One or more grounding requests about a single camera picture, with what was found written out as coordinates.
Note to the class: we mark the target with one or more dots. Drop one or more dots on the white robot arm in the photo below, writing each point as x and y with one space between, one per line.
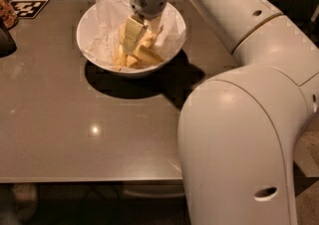
237 131

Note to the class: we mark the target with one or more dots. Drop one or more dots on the brown patterned jar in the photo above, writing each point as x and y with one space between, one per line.
7 14

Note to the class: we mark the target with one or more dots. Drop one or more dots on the white ceramic bowl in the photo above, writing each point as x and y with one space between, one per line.
87 33

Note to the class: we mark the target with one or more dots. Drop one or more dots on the black white fiducial marker card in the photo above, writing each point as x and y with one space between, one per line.
28 9

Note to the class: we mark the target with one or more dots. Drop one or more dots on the dark round object left edge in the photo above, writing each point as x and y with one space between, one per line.
7 44

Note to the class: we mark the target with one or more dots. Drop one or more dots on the white crumpled paper liner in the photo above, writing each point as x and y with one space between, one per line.
106 20

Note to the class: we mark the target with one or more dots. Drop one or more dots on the yellow banana right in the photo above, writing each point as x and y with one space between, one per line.
144 54

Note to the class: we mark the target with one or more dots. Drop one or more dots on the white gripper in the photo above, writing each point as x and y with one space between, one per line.
149 4

